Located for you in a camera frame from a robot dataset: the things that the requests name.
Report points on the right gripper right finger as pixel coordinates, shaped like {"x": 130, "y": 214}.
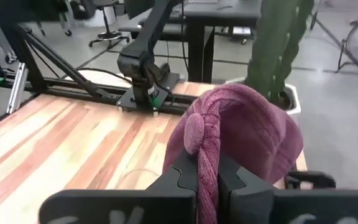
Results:
{"x": 253, "y": 202}

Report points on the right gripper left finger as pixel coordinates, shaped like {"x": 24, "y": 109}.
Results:
{"x": 166, "y": 202}

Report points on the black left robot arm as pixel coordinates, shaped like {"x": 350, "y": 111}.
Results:
{"x": 141, "y": 62}

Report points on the white hexagonal plant pot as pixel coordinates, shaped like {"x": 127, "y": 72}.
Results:
{"x": 294, "y": 102}

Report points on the green cactus plant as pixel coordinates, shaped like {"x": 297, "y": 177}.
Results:
{"x": 269, "y": 46}

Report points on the black desk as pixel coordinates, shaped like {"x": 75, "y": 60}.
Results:
{"x": 222, "y": 12}

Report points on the silver aluminium frame post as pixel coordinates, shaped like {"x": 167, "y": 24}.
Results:
{"x": 17, "y": 90}

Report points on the black metal table frame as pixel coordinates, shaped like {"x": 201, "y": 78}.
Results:
{"x": 73, "y": 88}

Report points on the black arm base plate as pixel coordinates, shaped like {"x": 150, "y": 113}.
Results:
{"x": 166, "y": 84}

